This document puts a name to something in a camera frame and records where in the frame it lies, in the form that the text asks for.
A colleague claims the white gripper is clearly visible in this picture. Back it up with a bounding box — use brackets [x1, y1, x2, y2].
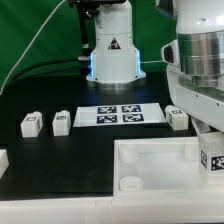
[161, 40, 224, 134]

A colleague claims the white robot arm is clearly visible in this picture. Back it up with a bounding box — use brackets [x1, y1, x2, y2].
[87, 0, 224, 133]

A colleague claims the white paper with tags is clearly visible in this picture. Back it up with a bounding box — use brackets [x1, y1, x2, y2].
[73, 103, 166, 127]

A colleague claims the green backdrop curtain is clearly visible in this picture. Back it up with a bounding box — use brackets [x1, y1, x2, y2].
[0, 0, 176, 87]

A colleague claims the black cable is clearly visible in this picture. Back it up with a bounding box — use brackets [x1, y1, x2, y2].
[6, 57, 92, 88]

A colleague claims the white cable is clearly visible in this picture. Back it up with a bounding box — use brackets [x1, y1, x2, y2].
[0, 0, 68, 96]

